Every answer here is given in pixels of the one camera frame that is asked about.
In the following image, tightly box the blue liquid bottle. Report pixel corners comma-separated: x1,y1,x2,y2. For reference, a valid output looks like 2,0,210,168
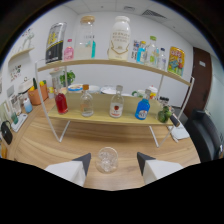
134,88,152,121

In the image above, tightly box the small clear bottle orange cap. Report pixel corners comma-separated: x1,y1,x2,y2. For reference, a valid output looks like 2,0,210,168
79,83,95,118

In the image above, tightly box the white milk bottle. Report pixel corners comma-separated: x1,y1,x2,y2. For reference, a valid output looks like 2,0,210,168
107,15,132,62

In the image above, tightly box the yellow cup white lid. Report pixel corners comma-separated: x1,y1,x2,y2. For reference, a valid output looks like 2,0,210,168
148,85,159,100

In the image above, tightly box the glass with ice cubes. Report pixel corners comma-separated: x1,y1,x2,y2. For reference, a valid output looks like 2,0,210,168
95,146,119,174

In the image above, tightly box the dark wooden muddler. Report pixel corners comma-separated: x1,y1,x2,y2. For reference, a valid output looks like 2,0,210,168
169,114,181,128

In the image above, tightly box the black chair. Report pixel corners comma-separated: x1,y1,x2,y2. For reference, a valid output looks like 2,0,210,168
184,109,223,163

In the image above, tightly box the white wooden two-tier rack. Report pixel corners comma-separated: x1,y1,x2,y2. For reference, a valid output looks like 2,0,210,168
34,58,196,149

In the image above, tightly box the red liquid bottle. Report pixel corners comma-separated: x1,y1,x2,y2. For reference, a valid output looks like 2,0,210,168
54,87,69,115

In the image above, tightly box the white tray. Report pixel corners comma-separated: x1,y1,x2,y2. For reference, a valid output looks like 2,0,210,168
10,112,29,133

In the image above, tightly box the clear bottle red label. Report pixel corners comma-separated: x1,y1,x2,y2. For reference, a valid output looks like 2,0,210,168
109,84,125,119

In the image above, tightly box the black bag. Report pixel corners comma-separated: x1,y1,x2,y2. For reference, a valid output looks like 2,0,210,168
0,120,14,145

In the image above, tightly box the pale blue jar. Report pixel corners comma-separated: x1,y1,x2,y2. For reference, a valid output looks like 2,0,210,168
23,97,34,114

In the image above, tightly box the orange pot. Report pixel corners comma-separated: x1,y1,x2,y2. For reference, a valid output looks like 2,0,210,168
28,79,50,106

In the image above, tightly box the green potted plant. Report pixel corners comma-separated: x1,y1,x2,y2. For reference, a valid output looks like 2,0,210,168
59,69,76,88

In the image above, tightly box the brown door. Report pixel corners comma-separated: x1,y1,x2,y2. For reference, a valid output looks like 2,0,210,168
183,46,213,118

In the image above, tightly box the clear bottle blue cap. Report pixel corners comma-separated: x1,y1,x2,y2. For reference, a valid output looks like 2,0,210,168
157,47,168,71

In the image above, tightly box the yellow drink can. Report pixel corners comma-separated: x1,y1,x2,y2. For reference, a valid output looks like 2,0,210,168
167,45,186,77

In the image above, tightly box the small light blue bottle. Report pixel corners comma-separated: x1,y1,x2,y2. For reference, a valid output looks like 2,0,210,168
135,40,147,65

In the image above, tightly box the pink bottle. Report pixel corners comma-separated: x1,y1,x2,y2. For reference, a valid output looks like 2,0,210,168
63,38,75,62

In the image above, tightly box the teal bottle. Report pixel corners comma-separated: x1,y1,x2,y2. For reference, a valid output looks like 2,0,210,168
90,39,97,59

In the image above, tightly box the black and silver can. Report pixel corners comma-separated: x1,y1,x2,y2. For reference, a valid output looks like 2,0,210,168
44,22,68,64

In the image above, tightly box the wooden wall shelf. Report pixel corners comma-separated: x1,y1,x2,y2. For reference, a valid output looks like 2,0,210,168
8,46,36,64

